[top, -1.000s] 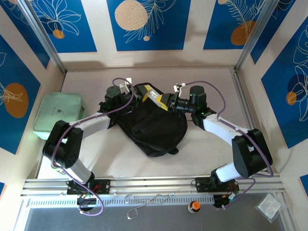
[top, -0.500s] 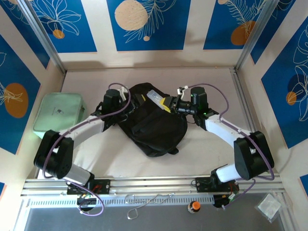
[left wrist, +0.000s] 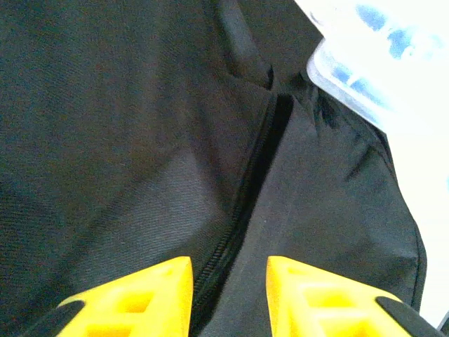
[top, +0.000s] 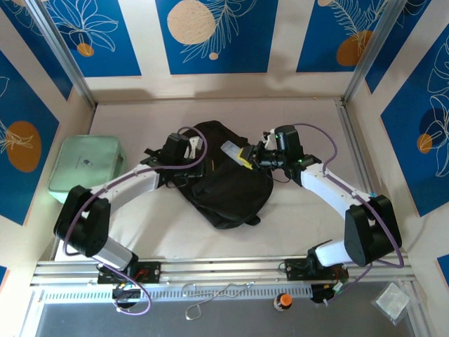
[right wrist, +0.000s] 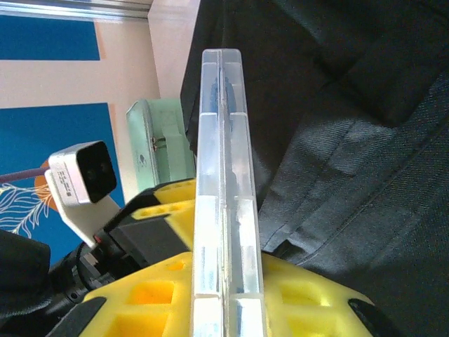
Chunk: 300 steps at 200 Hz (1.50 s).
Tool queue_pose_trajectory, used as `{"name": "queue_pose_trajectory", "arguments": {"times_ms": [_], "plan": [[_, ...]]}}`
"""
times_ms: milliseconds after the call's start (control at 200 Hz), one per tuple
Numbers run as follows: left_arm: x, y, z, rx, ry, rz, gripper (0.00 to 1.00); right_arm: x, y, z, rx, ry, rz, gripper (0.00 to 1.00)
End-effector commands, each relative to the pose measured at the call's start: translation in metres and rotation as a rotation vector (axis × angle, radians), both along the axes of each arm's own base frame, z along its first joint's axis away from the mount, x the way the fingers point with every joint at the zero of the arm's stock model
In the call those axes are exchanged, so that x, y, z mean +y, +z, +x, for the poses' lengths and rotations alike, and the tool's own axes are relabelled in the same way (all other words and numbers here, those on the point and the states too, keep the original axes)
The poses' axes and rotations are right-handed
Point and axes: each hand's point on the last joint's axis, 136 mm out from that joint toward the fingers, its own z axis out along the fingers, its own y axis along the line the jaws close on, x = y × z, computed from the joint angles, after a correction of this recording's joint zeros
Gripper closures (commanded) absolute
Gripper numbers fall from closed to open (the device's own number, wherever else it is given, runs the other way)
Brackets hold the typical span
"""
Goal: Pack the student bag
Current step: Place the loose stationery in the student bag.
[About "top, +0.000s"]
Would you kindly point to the orange cap small bottle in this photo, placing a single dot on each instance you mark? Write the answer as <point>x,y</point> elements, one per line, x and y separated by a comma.
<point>283,302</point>

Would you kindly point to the aluminium frame cross rail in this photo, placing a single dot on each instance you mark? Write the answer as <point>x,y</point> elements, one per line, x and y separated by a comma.
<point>224,268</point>

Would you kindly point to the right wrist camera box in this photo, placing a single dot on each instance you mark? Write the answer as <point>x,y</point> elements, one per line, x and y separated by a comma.
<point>269,139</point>

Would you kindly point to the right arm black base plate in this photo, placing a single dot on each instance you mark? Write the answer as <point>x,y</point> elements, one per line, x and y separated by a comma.
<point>294,270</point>

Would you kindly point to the aluminium frame post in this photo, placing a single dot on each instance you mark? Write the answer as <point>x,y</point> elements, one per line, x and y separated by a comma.
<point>66,59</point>
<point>372,52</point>

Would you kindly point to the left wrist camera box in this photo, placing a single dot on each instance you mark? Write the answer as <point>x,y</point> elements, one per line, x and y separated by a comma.
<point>194,145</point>

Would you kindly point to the aluminium frame side rail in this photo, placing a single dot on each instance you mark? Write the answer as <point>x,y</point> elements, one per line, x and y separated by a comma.
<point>345,119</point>

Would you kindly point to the clear plastic bag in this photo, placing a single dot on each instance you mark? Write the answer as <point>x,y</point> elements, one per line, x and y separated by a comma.
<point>391,302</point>

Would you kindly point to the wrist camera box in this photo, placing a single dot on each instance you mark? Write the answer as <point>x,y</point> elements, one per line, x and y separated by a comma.
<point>194,145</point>
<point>269,139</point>

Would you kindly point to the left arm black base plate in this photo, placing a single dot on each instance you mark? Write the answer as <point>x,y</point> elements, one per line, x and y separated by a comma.
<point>149,272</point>

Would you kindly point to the mint green zip pouch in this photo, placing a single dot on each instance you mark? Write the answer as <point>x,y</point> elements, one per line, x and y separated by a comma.
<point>84,165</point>

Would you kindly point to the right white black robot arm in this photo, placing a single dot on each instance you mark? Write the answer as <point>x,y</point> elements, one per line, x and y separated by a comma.
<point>372,231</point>

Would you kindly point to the clear plastic pencil case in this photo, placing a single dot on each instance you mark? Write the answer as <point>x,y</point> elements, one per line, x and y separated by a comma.
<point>231,149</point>

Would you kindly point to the black wiring connector bundle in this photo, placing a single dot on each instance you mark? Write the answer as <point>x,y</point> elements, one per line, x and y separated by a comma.
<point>126,295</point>
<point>324,293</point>

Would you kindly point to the black backpack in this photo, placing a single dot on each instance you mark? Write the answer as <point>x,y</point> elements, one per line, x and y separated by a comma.
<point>231,196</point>

